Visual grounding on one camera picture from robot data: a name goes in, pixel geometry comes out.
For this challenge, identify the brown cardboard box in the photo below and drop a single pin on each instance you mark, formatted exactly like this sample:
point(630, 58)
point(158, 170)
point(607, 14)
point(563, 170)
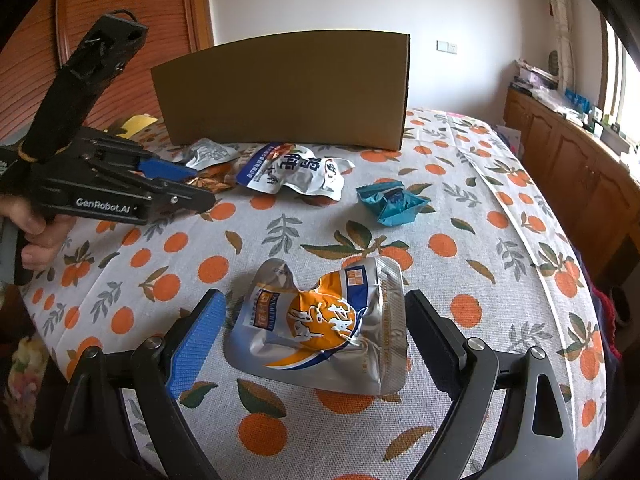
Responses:
point(333, 86)

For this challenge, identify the wooden cabinet under window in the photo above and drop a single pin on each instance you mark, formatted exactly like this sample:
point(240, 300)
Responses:
point(592, 195)

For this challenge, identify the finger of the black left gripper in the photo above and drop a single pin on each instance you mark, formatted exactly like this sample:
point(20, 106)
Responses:
point(170, 197)

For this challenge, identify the copper foil snack packet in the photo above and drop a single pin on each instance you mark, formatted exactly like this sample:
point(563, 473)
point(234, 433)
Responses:
point(215, 179)

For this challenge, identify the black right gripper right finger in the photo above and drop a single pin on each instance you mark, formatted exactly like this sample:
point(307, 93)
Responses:
point(533, 439)

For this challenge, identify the silver orange snack pouch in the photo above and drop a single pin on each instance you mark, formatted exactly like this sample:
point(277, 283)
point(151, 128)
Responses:
point(347, 334)

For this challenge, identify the teal foil snack packet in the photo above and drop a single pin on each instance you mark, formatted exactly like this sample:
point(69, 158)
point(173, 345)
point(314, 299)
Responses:
point(391, 203)

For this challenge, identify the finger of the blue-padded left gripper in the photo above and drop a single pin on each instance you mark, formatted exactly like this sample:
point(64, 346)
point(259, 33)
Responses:
point(160, 167)

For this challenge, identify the clutter on cabinet top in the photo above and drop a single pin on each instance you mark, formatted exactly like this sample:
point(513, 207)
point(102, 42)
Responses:
point(615, 122)

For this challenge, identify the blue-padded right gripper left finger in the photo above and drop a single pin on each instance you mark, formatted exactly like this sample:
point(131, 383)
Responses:
point(93, 438)

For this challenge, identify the orange-print white bedsheet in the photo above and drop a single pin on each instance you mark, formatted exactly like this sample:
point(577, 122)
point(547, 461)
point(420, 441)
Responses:
point(489, 253)

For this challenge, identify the yellow pillow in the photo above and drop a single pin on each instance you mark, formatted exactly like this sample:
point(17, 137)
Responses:
point(127, 127)

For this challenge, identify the white wall switch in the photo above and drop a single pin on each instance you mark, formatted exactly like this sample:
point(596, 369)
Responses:
point(445, 47)

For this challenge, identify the silver white pouch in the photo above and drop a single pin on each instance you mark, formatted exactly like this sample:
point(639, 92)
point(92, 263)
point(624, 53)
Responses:
point(206, 153)

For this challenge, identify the person's left hand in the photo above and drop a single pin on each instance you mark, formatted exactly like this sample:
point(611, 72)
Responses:
point(44, 239)

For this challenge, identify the silver blue snack pouch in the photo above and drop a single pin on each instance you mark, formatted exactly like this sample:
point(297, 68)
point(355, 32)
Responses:
point(270, 167)

